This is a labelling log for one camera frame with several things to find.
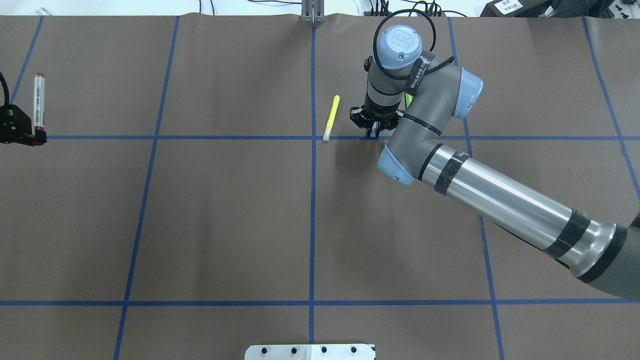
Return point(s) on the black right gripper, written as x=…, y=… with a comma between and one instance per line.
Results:
x=377, y=107

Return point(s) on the black red left gripper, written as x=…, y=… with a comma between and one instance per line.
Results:
x=11, y=121

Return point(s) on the red capped white marker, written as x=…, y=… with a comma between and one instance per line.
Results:
x=39, y=91

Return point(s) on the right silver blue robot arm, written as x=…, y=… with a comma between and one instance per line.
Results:
x=414, y=93

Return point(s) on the green highlighter pen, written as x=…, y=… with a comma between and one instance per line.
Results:
x=407, y=100

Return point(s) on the yellow highlighter pen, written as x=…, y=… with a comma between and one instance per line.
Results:
x=331, y=117

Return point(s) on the aluminium frame post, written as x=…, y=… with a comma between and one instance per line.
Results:
x=313, y=12

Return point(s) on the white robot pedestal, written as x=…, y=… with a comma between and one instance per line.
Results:
x=326, y=351

